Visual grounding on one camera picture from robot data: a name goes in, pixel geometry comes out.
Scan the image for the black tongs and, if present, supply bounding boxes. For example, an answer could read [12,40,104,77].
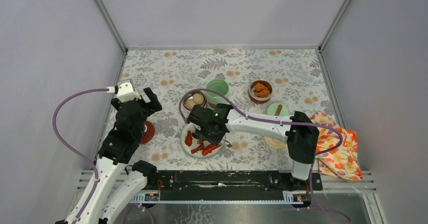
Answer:
[221,139,232,148]

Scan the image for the rice ball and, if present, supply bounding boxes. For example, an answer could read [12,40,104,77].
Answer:
[192,93,205,105]
[184,98,197,110]

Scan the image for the steel bowl red band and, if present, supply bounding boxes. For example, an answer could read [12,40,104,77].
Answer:
[248,80,273,104]
[182,91,206,111]

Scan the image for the green cylindrical container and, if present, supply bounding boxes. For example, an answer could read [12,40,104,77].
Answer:
[205,78,229,109]

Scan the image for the fried chicken piece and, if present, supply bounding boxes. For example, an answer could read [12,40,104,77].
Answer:
[253,83,266,93]
[256,88,270,98]

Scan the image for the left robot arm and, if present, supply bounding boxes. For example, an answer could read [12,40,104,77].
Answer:
[59,83,162,223]

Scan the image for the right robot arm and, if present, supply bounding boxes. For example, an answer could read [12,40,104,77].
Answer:
[185,103,319,190]

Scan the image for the red round lid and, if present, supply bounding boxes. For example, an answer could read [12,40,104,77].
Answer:
[140,121,155,145]

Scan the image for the red sausage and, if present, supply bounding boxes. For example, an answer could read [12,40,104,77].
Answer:
[202,144,222,156]

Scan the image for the orange drumstick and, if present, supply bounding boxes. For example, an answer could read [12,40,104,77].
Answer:
[184,131,193,147]

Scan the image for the white plate with food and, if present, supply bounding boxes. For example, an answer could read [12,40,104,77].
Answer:
[180,123,223,159]

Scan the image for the cream round lid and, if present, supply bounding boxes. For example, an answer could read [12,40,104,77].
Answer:
[264,137,287,149]

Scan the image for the floral table mat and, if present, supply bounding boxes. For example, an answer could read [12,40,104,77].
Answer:
[120,49,335,171]

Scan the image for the orange floral cloth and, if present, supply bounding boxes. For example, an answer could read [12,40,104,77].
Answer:
[311,112,363,181]

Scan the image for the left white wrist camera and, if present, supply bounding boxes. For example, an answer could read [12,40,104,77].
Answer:
[106,79,142,103]

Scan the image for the green lid with handle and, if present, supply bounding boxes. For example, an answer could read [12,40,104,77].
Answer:
[266,103,290,117]

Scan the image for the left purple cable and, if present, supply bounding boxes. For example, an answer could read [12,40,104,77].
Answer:
[52,88,118,223]

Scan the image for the purple cable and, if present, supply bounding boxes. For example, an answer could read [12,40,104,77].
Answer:
[52,88,118,223]
[178,88,344,157]

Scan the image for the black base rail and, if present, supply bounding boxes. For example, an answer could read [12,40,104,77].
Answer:
[146,170,323,196]

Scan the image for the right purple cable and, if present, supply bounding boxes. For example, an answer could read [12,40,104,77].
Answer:
[178,88,344,157]

